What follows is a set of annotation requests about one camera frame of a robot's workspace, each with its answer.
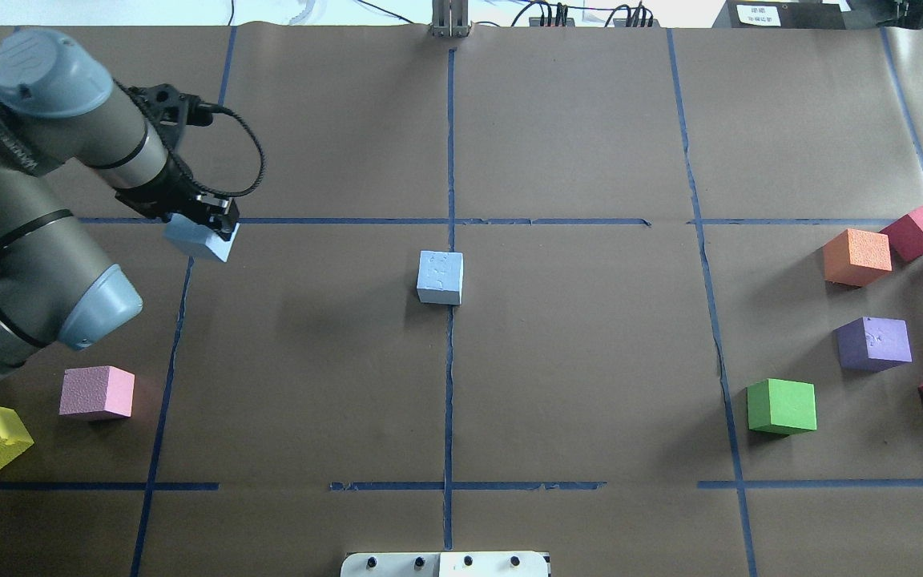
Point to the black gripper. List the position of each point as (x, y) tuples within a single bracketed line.
[(159, 195)]

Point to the light blue foam block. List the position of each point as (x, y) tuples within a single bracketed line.
[(440, 278)]

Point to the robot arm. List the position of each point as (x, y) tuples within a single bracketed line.
[(57, 104)]

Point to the pink foam block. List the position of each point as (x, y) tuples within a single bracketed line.
[(96, 393)]

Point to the black electronics module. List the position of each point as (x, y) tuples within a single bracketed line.
[(543, 14), (632, 16)]

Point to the black box with label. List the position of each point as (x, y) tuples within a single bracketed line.
[(791, 15)]

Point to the green foam block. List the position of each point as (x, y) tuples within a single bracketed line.
[(777, 406)]

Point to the orange textured foam block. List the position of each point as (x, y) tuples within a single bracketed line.
[(857, 258)]

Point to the purple foam block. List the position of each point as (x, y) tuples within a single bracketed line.
[(873, 344)]

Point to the red dented foam block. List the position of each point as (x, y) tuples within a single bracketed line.
[(905, 235)]

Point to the aluminium frame post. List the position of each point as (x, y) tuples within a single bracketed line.
[(450, 19)]

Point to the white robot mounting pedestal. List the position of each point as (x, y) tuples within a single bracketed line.
[(447, 563)]

